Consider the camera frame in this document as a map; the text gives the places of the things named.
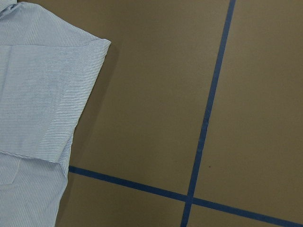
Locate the blue white striped shirt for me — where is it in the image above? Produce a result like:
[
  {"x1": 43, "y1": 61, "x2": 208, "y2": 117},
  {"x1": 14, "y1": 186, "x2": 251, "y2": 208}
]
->
[{"x1": 0, "y1": 0, "x2": 111, "y2": 227}]

